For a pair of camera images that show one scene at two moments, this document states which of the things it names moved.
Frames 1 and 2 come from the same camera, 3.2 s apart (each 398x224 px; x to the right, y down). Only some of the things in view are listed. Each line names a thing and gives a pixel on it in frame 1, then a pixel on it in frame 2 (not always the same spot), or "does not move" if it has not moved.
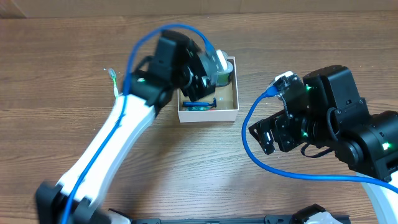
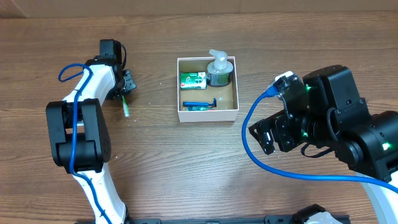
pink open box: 227,103 does not move
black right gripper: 290,139 does not move
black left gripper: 198,85 to 129,82
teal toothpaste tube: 198,109 does not move
